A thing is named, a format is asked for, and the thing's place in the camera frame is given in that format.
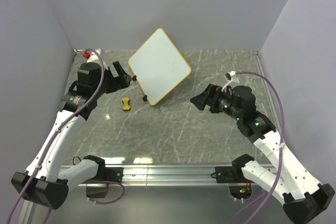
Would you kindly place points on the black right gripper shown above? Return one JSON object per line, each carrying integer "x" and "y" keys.
{"x": 201, "y": 100}

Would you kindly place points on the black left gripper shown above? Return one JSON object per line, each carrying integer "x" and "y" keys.
{"x": 123, "y": 80}

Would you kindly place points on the yellow and black eraser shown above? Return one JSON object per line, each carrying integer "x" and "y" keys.
{"x": 126, "y": 104}

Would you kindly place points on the yellow framed whiteboard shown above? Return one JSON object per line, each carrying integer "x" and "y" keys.
{"x": 158, "y": 66}

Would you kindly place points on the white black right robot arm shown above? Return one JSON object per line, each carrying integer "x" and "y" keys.
{"x": 302, "y": 196}

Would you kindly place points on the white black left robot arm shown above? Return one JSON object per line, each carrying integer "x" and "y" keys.
{"x": 44, "y": 182}

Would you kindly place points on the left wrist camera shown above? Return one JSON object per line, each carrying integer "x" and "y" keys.
{"x": 90, "y": 56}

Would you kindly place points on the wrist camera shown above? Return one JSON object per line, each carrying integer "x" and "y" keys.
{"x": 231, "y": 80}
{"x": 90, "y": 56}

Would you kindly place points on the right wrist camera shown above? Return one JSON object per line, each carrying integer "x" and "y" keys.
{"x": 231, "y": 80}

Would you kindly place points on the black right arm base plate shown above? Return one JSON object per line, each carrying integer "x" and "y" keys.
{"x": 227, "y": 174}

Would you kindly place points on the aluminium rail frame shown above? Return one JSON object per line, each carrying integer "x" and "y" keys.
{"x": 171, "y": 143}

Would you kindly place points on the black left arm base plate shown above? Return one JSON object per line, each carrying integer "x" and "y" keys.
{"x": 113, "y": 174}

